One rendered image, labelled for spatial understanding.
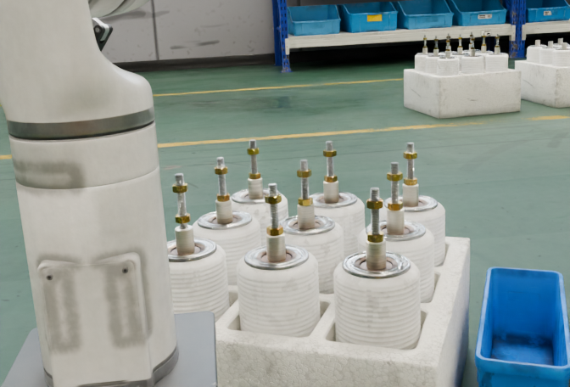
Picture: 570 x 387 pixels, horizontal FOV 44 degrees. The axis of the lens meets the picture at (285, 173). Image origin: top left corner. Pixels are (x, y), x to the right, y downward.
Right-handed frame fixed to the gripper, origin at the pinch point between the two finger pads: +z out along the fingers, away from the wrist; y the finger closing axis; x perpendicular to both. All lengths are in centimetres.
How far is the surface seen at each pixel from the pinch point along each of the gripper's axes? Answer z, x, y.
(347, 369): 28.6, 12.2, -38.8
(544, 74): 31, -265, -61
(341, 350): 26.9, 11.3, -38.0
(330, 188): 17.6, -18.0, -28.9
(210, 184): 45, -111, 36
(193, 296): 23.9, 8.5, -19.4
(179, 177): 10.4, 5.0, -17.1
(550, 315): 40, -30, -60
